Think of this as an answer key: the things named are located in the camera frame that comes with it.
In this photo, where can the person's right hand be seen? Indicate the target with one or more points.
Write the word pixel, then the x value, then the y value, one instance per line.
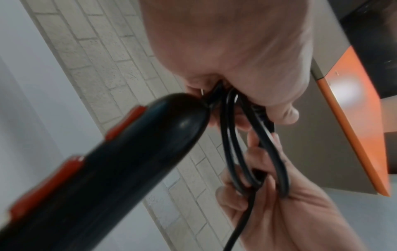
pixel 288 215

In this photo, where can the person's left hand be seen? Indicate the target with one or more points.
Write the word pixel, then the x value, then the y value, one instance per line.
pixel 235 44

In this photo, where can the black hair dryer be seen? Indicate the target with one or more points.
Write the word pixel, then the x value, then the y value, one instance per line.
pixel 102 176

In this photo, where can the orange overhead panel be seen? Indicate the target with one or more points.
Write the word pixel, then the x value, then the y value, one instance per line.
pixel 356 117

